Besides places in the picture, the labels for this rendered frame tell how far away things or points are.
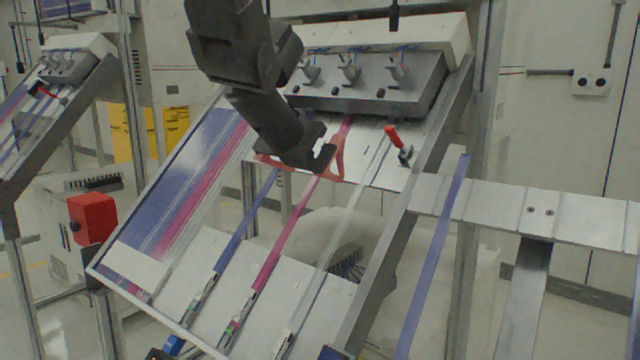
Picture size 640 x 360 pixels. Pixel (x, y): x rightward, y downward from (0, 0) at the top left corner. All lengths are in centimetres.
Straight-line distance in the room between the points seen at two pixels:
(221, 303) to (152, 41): 143
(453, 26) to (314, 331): 61
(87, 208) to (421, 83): 106
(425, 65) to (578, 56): 155
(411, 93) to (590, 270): 188
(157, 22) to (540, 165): 197
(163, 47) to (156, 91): 20
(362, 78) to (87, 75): 131
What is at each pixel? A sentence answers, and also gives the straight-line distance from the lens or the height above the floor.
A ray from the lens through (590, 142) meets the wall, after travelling 234.
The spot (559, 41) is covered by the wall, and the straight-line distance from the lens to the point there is 234.
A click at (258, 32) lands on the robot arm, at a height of 122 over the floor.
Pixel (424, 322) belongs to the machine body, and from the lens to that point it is 102.
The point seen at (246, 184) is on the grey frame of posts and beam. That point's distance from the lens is 137.
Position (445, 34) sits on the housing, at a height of 125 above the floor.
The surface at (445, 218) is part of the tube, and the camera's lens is 58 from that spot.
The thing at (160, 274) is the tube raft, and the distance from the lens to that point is 94.
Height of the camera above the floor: 119
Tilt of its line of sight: 16 degrees down
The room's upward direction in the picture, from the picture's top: straight up
